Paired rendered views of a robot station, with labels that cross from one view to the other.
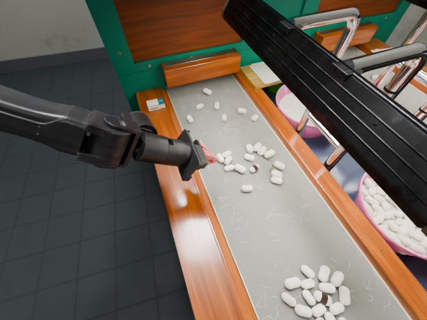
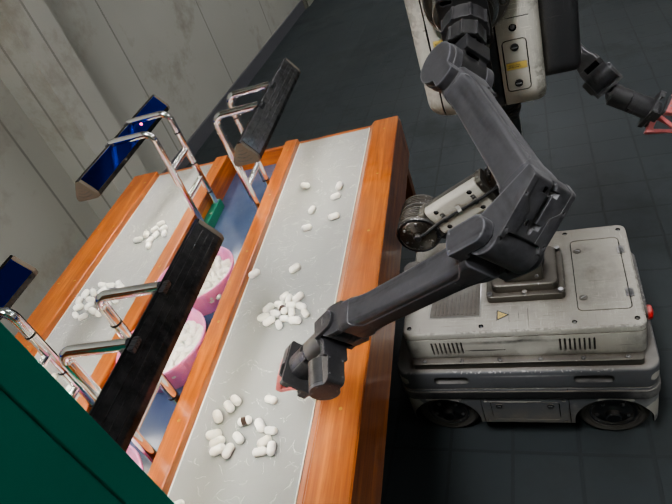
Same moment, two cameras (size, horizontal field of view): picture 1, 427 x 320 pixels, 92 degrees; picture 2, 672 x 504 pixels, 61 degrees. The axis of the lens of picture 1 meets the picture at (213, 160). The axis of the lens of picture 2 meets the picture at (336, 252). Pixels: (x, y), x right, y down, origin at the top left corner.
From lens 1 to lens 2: 1.13 m
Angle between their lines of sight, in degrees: 82
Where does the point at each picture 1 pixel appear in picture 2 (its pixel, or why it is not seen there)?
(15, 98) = (372, 297)
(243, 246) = not seen: hidden behind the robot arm
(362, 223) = (209, 339)
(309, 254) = (267, 336)
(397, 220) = (179, 346)
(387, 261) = (222, 315)
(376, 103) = (178, 264)
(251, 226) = not seen: hidden behind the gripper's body
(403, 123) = (184, 252)
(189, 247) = (357, 354)
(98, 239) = not seen: outside the picture
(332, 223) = (229, 352)
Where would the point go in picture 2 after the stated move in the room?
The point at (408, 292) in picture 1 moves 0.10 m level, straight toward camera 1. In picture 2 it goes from (230, 299) to (257, 303)
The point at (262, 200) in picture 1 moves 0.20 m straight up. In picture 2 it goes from (266, 386) to (232, 330)
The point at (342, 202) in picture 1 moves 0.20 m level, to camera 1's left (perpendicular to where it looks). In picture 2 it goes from (204, 358) to (263, 374)
